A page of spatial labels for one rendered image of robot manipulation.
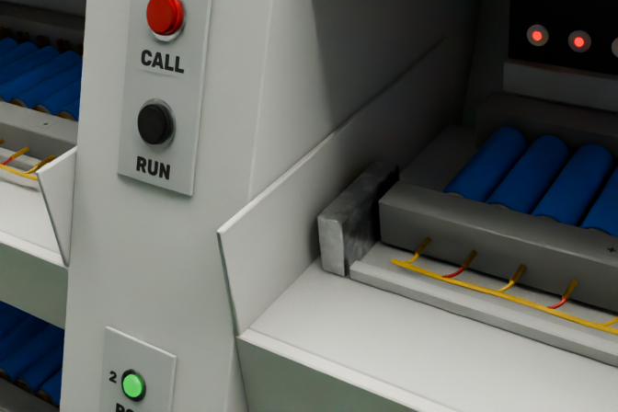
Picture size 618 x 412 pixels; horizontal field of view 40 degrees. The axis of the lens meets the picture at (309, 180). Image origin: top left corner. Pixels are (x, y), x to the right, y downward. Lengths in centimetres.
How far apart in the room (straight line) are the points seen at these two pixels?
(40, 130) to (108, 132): 11
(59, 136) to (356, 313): 19
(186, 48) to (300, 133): 6
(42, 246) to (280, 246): 13
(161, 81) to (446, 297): 14
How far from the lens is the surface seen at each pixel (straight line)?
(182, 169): 33
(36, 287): 43
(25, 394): 57
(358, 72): 37
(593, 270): 33
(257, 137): 31
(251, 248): 32
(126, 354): 38
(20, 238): 43
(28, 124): 47
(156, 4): 33
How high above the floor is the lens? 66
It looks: 13 degrees down
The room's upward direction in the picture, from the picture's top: 7 degrees clockwise
